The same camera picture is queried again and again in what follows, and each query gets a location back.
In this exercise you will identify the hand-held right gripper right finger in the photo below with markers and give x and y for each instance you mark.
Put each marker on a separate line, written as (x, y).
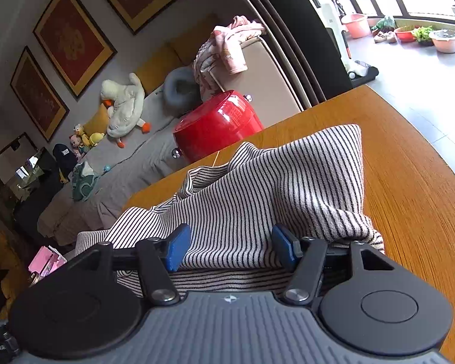
(283, 245)

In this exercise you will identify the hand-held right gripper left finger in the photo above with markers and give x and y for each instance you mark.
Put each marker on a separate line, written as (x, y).
(178, 245)

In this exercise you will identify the black white striped garment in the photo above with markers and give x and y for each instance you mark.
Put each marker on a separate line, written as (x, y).
(269, 182)

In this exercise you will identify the grey covered sofa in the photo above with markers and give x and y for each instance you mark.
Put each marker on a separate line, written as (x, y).
(136, 159)

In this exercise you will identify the yellow beanbag chair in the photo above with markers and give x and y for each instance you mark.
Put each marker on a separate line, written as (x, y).
(3, 250)

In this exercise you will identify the pink storage box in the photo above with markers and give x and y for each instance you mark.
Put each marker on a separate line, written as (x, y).
(45, 261)

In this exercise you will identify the small blue toy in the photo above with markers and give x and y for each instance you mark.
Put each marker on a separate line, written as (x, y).
(107, 168)

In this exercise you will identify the green plush cloth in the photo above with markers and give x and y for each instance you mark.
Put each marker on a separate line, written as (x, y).
(84, 184)

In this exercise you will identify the glossy red stool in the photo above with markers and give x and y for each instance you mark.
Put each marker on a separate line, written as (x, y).
(216, 129)

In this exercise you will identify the yellow duck plush toy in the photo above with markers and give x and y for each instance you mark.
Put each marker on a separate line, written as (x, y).
(96, 139)

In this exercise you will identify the dark blue backpack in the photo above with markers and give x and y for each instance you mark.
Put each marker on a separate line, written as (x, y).
(65, 159)

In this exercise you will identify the dark cabinet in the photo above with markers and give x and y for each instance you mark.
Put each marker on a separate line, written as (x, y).
(34, 208)

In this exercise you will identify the pink doll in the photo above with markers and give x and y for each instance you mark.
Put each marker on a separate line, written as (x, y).
(76, 143)

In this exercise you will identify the small yellow cushion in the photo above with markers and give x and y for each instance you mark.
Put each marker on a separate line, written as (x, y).
(98, 120)

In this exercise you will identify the white goose plush toy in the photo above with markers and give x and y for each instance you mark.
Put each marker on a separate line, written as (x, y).
(125, 106)

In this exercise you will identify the grey neck pillow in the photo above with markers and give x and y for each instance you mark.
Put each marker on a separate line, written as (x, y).
(172, 95)

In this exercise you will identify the tan plush toy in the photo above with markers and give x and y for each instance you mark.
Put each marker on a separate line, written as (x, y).
(79, 129)

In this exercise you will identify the glass fish tank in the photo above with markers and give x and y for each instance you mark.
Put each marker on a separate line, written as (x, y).
(32, 170)

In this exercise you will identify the yellow sofa cushion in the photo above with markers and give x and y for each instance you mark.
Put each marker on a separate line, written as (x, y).
(155, 70)
(193, 40)

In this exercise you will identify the white upright vacuum cleaner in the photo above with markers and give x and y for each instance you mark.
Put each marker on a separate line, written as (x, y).
(337, 34)

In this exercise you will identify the pink plastic basin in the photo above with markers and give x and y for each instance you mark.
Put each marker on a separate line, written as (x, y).
(354, 26)

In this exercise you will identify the pair of shoes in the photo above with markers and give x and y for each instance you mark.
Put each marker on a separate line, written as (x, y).
(383, 37)

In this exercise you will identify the red flower pot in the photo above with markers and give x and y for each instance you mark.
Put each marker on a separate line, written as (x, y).
(404, 35)

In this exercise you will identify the green potted plant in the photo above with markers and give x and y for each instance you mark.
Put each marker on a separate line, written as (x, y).
(422, 34)

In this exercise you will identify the pale pink basin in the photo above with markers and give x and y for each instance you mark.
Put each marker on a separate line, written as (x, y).
(445, 42)

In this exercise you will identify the dark sliding door frame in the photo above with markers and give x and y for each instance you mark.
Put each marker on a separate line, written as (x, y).
(288, 26)

